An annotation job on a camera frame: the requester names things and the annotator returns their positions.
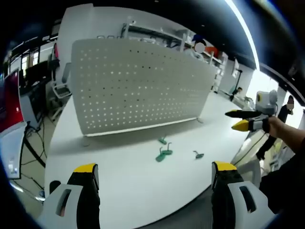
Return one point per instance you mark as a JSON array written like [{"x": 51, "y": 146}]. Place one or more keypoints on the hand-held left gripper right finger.
[{"x": 238, "y": 202}]

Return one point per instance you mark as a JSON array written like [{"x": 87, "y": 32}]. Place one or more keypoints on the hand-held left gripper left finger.
[{"x": 71, "y": 202}]

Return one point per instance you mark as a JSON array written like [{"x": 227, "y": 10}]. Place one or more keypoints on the person's right hand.
[{"x": 277, "y": 127}]

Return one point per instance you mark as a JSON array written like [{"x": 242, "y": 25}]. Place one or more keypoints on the dark round object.
[{"x": 54, "y": 187}]

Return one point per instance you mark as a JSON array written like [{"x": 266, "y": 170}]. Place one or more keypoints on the red display screen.
[{"x": 10, "y": 100}]

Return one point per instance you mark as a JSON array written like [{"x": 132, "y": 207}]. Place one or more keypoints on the white perforated mounting plate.
[{"x": 143, "y": 86}]

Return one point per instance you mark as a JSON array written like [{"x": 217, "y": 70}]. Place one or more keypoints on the clear plastic bin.
[{"x": 250, "y": 157}]

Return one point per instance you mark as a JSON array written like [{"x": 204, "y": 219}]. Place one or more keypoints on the black tripod stand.
[{"x": 237, "y": 83}]

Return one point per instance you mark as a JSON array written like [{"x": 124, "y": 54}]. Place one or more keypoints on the grey office chair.
[{"x": 60, "y": 88}]

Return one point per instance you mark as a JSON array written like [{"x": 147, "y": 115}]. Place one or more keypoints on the ceiling light strip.
[{"x": 247, "y": 33}]

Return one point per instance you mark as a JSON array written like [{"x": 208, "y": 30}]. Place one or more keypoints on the person's dark clothing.
[{"x": 286, "y": 181}]

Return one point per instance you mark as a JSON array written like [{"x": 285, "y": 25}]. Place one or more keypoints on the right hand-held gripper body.
[{"x": 265, "y": 102}]

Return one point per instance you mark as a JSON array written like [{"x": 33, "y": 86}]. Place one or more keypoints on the black desk monitors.
[{"x": 35, "y": 71}]

